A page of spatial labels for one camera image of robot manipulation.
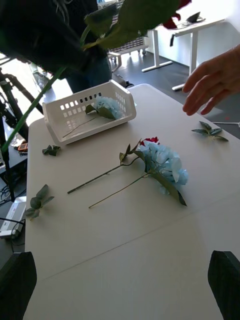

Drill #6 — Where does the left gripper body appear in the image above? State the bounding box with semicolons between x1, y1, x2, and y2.
0;0;101;74

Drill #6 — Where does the loose green leaf twig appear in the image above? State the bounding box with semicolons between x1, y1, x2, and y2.
24;184;56;221
41;144;62;157
191;120;230;143

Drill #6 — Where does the red rose green stem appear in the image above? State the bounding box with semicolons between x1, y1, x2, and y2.
0;0;193;154
66;136;161;195

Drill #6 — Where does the dark laptop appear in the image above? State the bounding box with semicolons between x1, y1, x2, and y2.
186;11;206;24

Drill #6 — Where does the person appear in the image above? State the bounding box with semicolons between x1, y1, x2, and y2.
65;0;113;94

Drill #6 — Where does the black tripod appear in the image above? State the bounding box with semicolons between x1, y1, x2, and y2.
0;67;45;202

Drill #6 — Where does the white grey device box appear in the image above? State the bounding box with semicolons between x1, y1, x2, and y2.
0;196;27;239

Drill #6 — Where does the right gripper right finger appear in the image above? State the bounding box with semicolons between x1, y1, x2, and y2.
207;250;240;320

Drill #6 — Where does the pale blue flower green stem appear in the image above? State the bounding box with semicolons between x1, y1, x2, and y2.
88;142;190;209
61;96;124;139

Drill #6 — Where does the shallow white plastic box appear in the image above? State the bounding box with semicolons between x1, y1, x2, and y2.
41;79;138;146

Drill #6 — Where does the woven basket trolley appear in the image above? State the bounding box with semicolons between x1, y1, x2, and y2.
99;2;150;73

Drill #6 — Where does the person's hand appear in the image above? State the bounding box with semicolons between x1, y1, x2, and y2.
182;44;240;117

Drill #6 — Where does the white desk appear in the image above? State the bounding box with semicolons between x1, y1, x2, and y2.
141;11;227;91

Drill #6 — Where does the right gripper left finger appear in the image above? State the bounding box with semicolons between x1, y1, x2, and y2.
0;251;38;320

